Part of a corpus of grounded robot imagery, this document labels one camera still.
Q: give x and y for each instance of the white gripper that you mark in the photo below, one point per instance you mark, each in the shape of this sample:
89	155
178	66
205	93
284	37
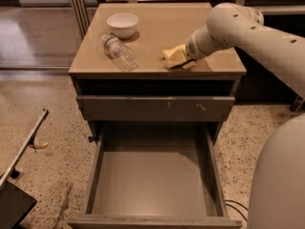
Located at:
193	49

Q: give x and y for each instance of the yellow sponge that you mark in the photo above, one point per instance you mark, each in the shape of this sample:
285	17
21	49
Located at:
170	64

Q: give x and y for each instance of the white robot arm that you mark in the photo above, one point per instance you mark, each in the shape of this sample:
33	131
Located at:
277	198

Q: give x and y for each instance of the grey drawer cabinet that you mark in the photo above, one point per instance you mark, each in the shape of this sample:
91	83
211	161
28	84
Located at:
160	27

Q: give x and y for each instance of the closed grey top drawer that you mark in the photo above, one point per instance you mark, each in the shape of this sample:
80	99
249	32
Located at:
171	108

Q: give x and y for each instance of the open grey middle drawer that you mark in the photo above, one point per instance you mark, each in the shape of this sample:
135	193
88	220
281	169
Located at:
154	176

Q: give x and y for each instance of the clear plastic water bottle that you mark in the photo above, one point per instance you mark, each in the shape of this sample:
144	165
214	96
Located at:
122	56

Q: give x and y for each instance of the white ceramic bowl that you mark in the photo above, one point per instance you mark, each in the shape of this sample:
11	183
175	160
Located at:
123	25

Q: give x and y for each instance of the dark device at right wall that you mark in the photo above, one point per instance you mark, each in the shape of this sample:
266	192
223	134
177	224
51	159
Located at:
297	105

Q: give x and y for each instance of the yellow hook on frame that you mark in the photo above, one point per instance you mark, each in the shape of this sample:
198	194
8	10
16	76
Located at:
35	145

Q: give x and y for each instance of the metal frame with black panel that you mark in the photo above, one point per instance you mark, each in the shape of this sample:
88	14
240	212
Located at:
15	203

